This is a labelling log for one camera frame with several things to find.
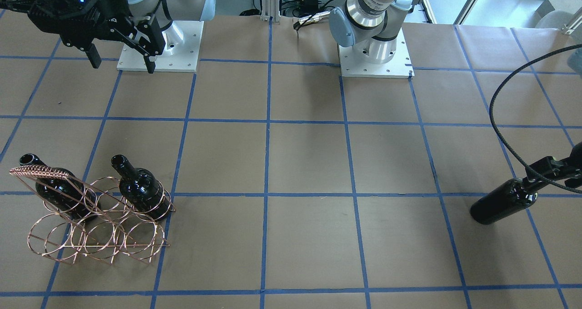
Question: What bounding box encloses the black power adapter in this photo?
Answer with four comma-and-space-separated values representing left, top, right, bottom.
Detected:
299, 0, 320, 10

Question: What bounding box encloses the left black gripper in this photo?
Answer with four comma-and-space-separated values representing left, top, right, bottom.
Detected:
523, 142, 582, 188

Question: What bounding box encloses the black braided cable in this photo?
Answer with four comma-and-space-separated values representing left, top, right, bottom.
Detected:
489, 43, 582, 194

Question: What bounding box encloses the aluminium frame post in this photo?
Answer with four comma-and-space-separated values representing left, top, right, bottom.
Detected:
259, 0, 281, 24

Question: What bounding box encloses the dark bottle in basket corner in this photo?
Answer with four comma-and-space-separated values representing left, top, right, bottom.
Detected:
35, 177, 100, 224

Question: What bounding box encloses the dark wine bottle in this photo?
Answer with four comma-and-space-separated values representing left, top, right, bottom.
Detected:
469, 179, 541, 225

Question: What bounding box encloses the copper wire wine basket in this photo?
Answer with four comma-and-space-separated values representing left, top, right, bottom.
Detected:
9, 165, 170, 265

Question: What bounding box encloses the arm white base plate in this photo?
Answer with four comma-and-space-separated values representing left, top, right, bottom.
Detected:
337, 28, 414, 79
117, 20, 204, 73

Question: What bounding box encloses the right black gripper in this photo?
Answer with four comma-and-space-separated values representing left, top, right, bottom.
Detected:
60, 0, 166, 74

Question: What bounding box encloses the dark bottle in basket middle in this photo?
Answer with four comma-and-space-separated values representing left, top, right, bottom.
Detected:
110, 154, 171, 221

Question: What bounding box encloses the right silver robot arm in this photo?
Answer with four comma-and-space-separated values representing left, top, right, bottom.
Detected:
60, 0, 216, 74

